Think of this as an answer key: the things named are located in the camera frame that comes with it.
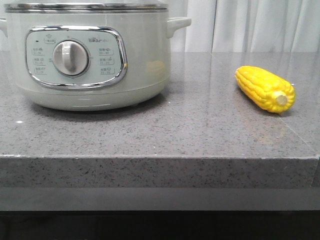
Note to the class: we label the yellow corn cob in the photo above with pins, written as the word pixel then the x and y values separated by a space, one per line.
pixel 267 90

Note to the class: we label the glass pot lid steel rim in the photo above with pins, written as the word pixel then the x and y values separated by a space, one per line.
pixel 62 6

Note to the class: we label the pale green electric cooking pot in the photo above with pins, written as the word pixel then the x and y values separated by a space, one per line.
pixel 86 74

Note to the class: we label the white pleated curtain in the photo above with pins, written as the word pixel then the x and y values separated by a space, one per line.
pixel 186 26

